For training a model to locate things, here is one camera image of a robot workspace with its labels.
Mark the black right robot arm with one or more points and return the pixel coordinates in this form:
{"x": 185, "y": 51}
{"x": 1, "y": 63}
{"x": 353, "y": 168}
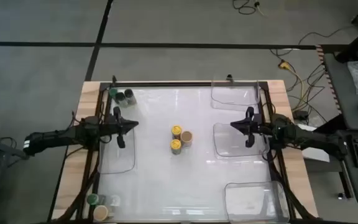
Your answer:
{"x": 315, "y": 140}

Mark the white paper sheet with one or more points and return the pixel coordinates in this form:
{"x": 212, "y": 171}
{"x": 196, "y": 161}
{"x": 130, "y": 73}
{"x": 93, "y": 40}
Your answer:
{"x": 317, "y": 154}

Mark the yellow lid seasoning jar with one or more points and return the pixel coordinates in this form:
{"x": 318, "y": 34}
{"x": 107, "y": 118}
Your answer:
{"x": 176, "y": 130}
{"x": 176, "y": 145}

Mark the grey desk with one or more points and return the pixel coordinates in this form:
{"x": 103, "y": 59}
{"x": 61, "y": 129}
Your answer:
{"x": 340, "y": 93}

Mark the green lid oregano jar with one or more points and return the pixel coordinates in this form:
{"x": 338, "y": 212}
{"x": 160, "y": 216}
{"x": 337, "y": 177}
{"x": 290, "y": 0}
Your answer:
{"x": 92, "y": 199}
{"x": 113, "y": 92}

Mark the tan lid seasoning jar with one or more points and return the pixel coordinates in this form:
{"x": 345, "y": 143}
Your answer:
{"x": 100, "y": 213}
{"x": 186, "y": 137}

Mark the dark lid spice jar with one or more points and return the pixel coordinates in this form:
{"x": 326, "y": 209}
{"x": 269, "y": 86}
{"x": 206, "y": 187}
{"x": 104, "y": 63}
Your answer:
{"x": 130, "y": 96}
{"x": 121, "y": 99}

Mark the small black frame knob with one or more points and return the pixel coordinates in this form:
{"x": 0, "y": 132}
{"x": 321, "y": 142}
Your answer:
{"x": 114, "y": 79}
{"x": 229, "y": 77}

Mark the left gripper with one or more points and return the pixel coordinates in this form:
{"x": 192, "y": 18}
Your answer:
{"x": 114, "y": 127}

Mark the clear plastic bin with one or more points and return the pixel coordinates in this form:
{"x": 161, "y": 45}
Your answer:
{"x": 228, "y": 146}
{"x": 117, "y": 161}
{"x": 235, "y": 99}
{"x": 253, "y": 202}

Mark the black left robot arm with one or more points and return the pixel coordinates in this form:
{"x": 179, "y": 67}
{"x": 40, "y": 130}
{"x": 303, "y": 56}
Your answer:
{"x": 57, "y": 137}

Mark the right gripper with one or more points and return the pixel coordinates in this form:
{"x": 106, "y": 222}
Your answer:
{"x": 263, "y": 127}

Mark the black desk brace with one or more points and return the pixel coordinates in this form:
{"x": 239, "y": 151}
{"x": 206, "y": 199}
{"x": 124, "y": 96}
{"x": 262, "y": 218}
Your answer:
{"x": 331, "y": 123}

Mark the black table frame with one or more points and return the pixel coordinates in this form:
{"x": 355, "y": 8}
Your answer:
{"x": 182, "y": 84}

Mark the black power adapter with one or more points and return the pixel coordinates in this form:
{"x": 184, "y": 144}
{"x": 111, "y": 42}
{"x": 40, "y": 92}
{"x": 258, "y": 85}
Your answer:
{"x": 300, "y": 114}

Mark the black monitor stand pole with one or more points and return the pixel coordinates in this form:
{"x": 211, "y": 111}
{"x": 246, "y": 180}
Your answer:
{"x": 357, "y": 46}

